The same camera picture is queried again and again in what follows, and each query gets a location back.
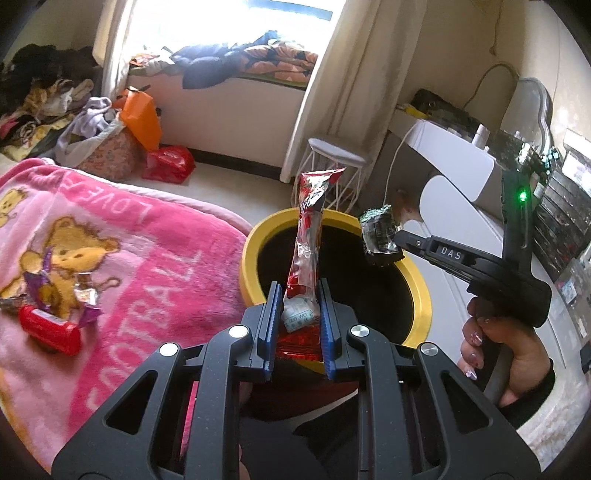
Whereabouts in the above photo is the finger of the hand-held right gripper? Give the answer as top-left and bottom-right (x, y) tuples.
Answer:
(392, 230), (435, 264)

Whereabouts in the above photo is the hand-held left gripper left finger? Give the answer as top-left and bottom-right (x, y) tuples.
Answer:
(51, 281), (283, 480)

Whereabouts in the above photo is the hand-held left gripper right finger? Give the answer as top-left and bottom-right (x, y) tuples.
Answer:
(318, 278), (541, 480)

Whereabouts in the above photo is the dark green snack wrapper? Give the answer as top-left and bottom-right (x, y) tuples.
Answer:
(360, 205), (404, 268)

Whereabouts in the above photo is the yellow trash bin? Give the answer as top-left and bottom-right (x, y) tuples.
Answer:
(240, 208), (432, 374)

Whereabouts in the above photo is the long red snack wrapper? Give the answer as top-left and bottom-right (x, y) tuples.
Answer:
(277, 167), (346, 363)

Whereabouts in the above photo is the person's right forearm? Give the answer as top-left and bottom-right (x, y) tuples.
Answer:
(501, 360), (557, 430)

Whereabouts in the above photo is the person's right hand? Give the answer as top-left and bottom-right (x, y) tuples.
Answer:
(457, 298), (555, 407)

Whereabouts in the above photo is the white chair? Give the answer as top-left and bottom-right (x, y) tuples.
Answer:
(418, 174), (506, 259)

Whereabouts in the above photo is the dark cluttered shelf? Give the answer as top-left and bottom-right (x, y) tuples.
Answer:
(531, 129), (591, 333)

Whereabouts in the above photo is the white desk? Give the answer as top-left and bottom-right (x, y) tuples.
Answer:
(392, 108), (504, 204)

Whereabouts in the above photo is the black bag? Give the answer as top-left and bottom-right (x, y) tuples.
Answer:
(409, 89), (481, 134)

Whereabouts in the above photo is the pink printed blanket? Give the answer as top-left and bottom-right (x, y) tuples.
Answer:
(0, 158), (252, 462)

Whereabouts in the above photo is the silver framed mirror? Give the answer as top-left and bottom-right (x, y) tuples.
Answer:
(501, 78), (552, 153)

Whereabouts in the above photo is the wide cream curtain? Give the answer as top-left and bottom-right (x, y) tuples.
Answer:
(281, 0), (421, 183)

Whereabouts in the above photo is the red plastic bag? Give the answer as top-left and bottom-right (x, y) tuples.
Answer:
(142, 145), (196, 182)

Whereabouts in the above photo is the red snack packet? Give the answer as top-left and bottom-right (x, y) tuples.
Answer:
(18, 305), (81, 356)

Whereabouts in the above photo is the orange patterned quilt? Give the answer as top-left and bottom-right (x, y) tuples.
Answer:
(240, 30), (319, 79)

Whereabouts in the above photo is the purple snack wrapper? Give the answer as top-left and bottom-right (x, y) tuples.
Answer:
(23, 249), (102, 328)

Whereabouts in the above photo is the floral fabric bag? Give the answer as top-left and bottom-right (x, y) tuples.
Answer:
(76, 131), (141, 181)

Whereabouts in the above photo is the orange paper bag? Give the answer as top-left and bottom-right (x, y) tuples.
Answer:
(113, 88), (163, 151)

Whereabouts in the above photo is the dark jacket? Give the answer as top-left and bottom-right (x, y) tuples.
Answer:
(171, 44), (250, 90)

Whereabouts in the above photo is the lilac cloth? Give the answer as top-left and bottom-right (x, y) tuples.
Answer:
(56, 96), (122, 160)

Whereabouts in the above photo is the window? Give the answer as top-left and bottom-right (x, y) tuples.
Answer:
(134, 0), (345, 51)

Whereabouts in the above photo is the narrow cream curtain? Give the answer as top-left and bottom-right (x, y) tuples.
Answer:
(92, 0), (139, 97)

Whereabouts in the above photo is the pile of clothes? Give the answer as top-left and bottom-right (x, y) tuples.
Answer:
(0, 44), (100, 160)

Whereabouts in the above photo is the white cable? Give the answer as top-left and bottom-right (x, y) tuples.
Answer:
(385, 122), (419, 204)

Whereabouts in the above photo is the white wire stool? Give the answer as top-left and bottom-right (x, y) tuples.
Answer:
(292, 137), (374, 217)

